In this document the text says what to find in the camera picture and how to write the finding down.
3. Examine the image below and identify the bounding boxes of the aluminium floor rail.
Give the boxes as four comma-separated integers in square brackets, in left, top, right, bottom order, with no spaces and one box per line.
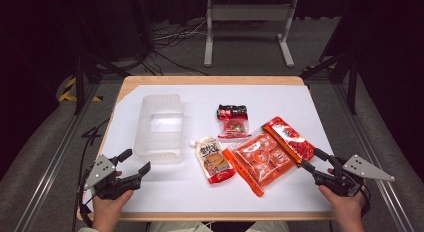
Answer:
[13,81,101,232]
[333,81,416,232]

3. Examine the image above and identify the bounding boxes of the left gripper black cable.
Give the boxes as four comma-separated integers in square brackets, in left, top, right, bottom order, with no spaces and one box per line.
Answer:
[75,166,96,228]

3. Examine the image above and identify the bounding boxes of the clear plastic container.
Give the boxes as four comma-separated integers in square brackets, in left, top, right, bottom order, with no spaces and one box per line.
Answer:
[133,94,185,165]

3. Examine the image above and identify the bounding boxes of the bundle of floor cables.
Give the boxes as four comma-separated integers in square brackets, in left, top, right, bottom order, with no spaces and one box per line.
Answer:
[146,18,212,77]

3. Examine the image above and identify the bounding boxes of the yellow black floor tape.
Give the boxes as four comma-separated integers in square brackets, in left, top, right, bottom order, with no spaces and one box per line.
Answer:
[58,76,103,103]

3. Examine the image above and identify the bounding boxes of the person's light trousers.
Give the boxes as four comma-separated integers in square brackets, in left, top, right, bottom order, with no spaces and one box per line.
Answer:
[148,221,290,232]

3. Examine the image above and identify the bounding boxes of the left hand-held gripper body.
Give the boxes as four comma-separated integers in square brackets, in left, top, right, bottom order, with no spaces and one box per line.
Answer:
[83,154,144,201]

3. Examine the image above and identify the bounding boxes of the large orange snack packet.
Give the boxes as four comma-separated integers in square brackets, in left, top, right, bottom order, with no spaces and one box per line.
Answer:
[222,116,316,198]

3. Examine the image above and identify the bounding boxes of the white table mat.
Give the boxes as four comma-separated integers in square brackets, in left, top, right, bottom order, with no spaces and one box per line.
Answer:
[81,84,334,214]

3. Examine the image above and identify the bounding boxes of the grey metal stand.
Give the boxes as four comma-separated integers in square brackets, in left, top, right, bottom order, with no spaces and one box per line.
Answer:
[203,0,299,69]

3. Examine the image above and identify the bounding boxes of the spouted food pouch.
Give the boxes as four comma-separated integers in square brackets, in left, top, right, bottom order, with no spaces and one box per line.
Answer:
[189,135,237,185]

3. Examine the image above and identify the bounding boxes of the black tripod stand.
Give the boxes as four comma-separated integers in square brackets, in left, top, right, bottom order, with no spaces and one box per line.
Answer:
[71,0,131,116]
[299,41,360,115]

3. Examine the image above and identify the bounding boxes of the small red black snack packet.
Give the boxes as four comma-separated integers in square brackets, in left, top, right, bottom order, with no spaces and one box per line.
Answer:
[216,104,252,140]

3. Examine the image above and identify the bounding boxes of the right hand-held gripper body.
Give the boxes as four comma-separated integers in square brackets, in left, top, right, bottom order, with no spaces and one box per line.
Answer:
[313,154,396,198]

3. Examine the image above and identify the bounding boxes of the person's right hand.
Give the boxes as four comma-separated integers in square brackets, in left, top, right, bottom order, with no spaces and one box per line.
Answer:
[318,186,367,227]

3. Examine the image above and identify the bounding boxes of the person's left hand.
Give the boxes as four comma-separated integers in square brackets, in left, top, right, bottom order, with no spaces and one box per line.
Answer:
[91,190,135,227]

